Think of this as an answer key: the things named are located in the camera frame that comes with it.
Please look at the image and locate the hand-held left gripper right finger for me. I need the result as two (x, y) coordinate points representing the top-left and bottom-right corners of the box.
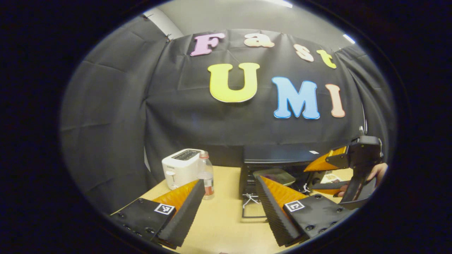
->
(255, 176), (354, 247)

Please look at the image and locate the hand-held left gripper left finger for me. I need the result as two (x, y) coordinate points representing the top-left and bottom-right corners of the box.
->
(106, 179), (206, 248)

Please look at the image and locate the black electric oven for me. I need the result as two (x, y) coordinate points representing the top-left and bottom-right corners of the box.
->
(239, 144), (331, 223)

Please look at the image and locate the white divided plate with beans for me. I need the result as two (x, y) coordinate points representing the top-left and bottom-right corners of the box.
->
(320, 171), (353, 184)

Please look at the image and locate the clear bottle with red label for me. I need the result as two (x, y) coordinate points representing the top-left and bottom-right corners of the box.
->
(198, 151), (215, 200)

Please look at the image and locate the white toaster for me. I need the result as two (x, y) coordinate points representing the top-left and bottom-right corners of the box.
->
(162, 149), (205, 190)

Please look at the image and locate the black backdrop cloth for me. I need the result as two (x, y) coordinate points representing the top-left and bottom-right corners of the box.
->
(60, 16), (396, 214)

